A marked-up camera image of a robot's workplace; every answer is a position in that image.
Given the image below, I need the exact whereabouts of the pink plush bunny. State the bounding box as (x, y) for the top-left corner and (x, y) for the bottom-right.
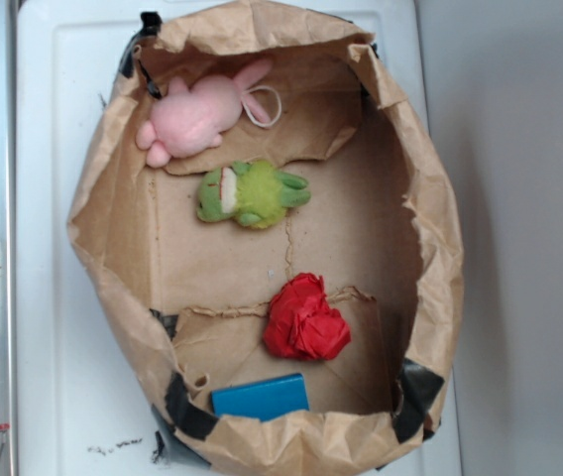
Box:
(135, 59), (282, 169)

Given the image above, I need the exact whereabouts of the brown paper bag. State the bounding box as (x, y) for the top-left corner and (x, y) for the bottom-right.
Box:
(68, 1), (464, 475)

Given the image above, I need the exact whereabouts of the green plush frog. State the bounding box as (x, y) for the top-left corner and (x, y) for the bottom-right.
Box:
(196, 160), (311, 229)

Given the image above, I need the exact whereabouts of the crumpled red paper ball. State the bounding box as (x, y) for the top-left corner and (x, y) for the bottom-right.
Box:
(263, 273), (352, 360)

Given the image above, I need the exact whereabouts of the blue rectangular block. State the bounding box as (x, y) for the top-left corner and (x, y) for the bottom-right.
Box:
(211, 373), (309, 421)

